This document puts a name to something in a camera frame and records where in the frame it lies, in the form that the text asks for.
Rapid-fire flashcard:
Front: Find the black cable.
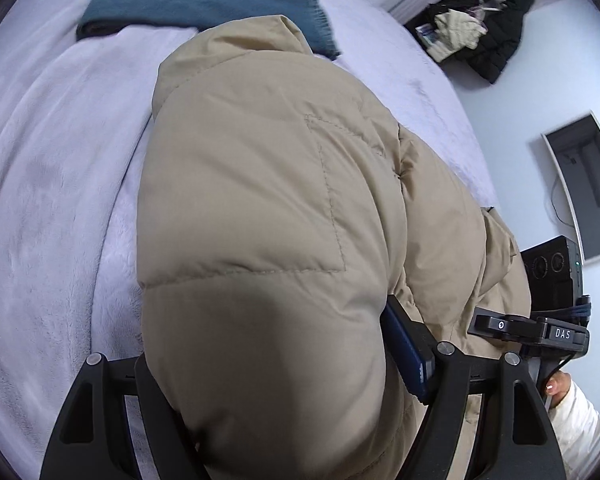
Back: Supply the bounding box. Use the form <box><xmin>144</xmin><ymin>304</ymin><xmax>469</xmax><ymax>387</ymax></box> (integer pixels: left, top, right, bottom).
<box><xmin>549</xmin><ymin>179</ymin><xmax>581</xmax><ymax>243</ymax></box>

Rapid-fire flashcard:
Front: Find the white framed screen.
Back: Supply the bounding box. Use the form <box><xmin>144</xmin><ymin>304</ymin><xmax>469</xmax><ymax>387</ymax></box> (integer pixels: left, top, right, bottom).
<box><xmin>540</xmin><ymin>111</ymin><xmax>600</xmax><ymax>267</ymax></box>

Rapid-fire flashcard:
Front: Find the person's right hand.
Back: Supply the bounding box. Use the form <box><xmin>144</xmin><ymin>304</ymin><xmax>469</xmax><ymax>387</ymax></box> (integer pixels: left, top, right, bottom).
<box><xmin>546</xmin><ymin>372</ymin><xmax>575</xmax><ymax>411</ymax></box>

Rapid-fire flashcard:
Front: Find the beige puffer jacket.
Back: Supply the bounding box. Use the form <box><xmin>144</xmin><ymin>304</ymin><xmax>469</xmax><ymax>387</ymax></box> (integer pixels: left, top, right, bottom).
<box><xmin>136</xmin><ymin>14</ymin><xmax>533</xmax><ymax>480</ymax></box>

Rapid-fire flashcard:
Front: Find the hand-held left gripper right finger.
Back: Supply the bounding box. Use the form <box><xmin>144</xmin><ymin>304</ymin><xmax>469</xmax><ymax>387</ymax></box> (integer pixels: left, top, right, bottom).
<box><xmin>380</xmin><ymin>294</ymin><xmax>567</xmax><ymax>480</ymax></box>

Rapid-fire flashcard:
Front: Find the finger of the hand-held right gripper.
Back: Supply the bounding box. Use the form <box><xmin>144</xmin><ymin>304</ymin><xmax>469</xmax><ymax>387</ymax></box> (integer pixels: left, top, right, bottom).
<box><xmin>467</xmin><ymin>312</ymin><xmax>548</xmax><ymax>345</ymax></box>

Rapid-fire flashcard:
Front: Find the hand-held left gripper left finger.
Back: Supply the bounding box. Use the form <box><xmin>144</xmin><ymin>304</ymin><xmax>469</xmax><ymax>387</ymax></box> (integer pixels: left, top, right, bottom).
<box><xmin>40</xmin><ymin>352</ymin><xmax>211</xmax><ymax>480</ymax></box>

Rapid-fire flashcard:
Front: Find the beige knit garment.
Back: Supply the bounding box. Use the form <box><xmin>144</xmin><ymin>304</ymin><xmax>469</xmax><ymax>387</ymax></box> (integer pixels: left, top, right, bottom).
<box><xmin>425</xmin><ymin>9</ymin><xmax>488</xmax><ymax>63</ymax></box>

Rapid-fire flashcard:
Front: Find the black coat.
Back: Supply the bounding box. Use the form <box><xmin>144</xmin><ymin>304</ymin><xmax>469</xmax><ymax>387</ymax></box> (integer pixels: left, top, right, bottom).
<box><xmin>410</xmin><ymin>0</ymin><xmax>538</xmax><ymax>85</ymax></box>

